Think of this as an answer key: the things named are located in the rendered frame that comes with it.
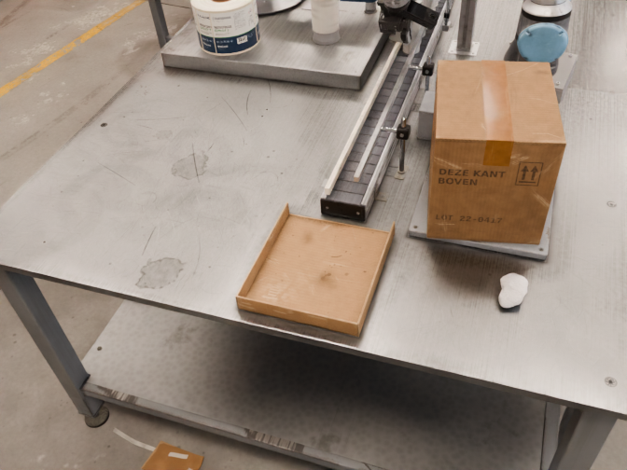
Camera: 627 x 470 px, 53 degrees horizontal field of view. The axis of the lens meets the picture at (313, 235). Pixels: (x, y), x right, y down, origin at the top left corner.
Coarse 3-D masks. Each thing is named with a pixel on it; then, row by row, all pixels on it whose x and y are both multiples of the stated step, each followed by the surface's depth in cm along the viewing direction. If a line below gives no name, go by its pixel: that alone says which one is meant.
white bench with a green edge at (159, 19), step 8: (152, 0) 343; (152, 8) 347; (160, 8) 348; (152, 16) 350; (160, 16) 350; (160, 24) 352; (160, 32) 355; (168, 32) 360; (160, 40) 360; (168, 40) 358
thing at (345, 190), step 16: (432, 32) 200; (400, 48) 193; (400, 64) 186; (416, 64) 186; (384, 80) 180; (384, 96) 174; (400, 96) 174; (368, 128) 164; (368, 144) 159; (384, 144) 159; (352, 160) 155; (368, 160) 154; (352, 176) 150; (368, 176) 150; (336, 192) 146; (352, 192) 146
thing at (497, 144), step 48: (480, 96) 128; (528, 96) 127; (432, 144) 140; (480, 144) 118; (528, 144) 117; (432, 192) 129; (480, 192) 127; (528, 192) 125; (480, 240) 136; (528, 240) 134
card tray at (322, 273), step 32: (288, 224) 146; (320, 224) 146; (288, 256) 139; (320, 256) 138; (352, 256) 138; (384, 256) 135; (256, 288) 133; (288, 288) 132; (320, 288) 132; (352, 288) 131; (288, 320) 126; (320, 320) 123; (352, 320) 125
